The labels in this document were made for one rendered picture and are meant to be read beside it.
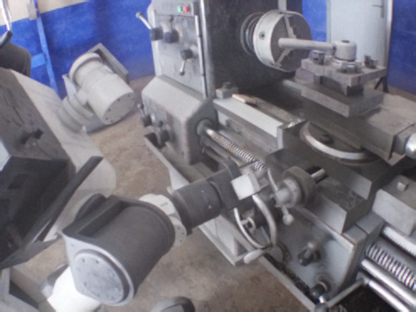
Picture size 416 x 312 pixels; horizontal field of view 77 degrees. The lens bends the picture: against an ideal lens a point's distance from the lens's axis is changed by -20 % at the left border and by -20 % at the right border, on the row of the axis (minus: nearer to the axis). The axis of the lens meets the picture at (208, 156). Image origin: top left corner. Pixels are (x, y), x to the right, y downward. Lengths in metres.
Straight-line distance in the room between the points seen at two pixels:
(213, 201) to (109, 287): 0.33
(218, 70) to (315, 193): 0.72
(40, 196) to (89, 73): 0.20
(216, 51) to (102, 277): 1.05
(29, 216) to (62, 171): 0.09
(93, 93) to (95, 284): 0.27
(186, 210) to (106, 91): 0.29
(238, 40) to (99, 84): 0.93
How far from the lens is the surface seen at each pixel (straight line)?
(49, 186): 0.43
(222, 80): 1.33
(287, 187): 0.75
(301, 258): 0.88
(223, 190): 0.67
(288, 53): 1.21
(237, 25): 1.33
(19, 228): 0.47
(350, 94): 0.81
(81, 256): 0.39
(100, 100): 0.47
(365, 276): 0.94
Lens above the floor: 1.35
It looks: 32 degrees down
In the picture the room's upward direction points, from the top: 6 degrees counter-clockwise
